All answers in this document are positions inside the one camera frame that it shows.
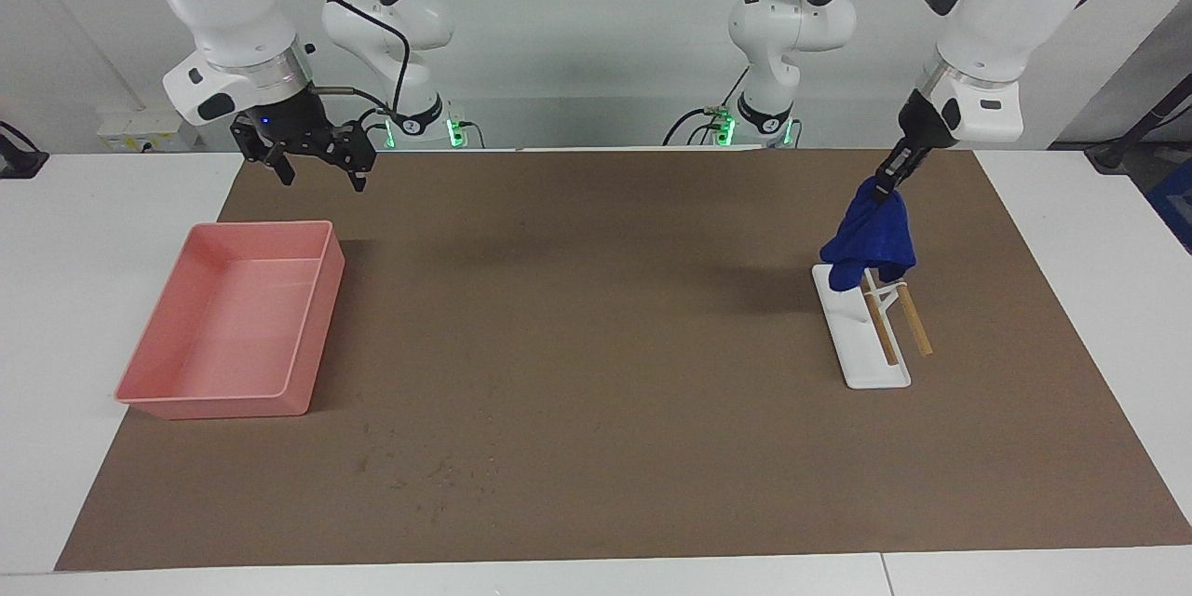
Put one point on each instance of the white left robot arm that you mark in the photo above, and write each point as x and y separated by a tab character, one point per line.
996	9

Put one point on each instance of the blue box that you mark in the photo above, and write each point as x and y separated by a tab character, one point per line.
1175	205

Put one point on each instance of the white wall socket strip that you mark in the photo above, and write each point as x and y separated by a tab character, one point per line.
140	130

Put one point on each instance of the black table clamp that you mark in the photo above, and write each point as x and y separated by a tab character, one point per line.
19	163

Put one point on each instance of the blue towel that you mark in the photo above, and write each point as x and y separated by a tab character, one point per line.
871	237

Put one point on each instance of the wooden rack rod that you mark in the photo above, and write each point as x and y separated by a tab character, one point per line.
885	335
917	328

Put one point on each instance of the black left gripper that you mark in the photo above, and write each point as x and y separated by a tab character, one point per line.
917	132

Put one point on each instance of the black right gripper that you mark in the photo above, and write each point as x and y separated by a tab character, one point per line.
303	132

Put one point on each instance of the brown table mat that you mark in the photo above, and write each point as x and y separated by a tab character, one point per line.
596	372

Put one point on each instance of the pink plastic bin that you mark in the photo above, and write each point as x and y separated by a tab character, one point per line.
228	326

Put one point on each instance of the black stand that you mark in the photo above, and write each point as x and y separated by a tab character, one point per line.
1113	154

